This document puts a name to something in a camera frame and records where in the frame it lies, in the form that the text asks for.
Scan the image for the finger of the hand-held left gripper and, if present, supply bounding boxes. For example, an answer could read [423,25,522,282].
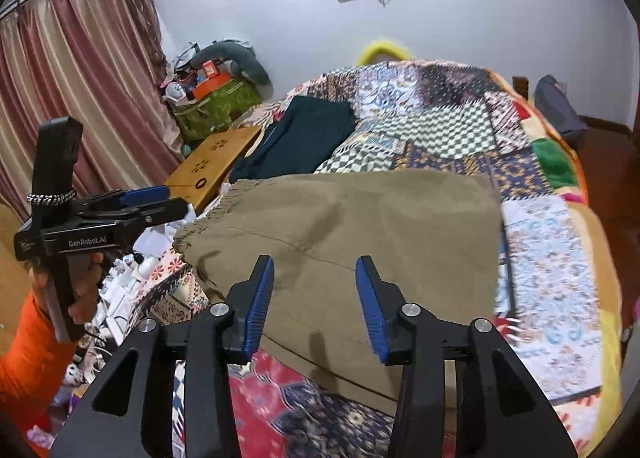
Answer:
[80,186,172,209]
[80,197,187,229]

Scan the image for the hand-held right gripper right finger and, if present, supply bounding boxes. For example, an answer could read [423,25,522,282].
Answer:
[354,255,578,458]

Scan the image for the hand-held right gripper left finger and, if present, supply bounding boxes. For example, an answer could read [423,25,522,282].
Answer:
[50,254,276,458]

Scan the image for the olive green pants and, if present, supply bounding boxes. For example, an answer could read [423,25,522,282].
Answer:
[172,169,503,414]

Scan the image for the dark green folded pants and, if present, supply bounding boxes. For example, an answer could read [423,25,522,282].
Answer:
[229,96,357,185]

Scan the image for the person's left hand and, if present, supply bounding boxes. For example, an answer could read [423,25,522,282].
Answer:
[27,252,107,325]

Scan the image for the white crumpled cloth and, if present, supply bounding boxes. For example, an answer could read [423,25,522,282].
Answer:
[100,210,201,339]

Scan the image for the wooden lap desk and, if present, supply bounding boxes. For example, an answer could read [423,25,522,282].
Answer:
[164,125,263,213]

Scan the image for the green storage bag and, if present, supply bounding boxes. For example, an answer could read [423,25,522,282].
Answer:
[172,80,263,143]

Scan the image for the orange box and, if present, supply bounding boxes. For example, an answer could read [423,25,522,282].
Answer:
[192,72,232,99]

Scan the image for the pink striped curtain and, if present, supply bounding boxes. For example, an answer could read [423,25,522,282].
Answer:
[0,0,183,223]

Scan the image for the grey neck pillow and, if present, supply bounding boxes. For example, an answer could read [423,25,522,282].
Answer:
[192,40,273,88]

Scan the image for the patchwork printed blanket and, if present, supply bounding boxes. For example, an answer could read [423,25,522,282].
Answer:
[125,60,626,458]

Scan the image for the yellow fuzzy headboard cushion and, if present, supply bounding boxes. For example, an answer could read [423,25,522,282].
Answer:
[359,39,413,66]

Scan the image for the grey backpack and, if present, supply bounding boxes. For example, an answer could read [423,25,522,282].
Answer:
[534,74,588,141]

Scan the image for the silver chain bracelet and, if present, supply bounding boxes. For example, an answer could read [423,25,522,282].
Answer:
[27,189,77,206]

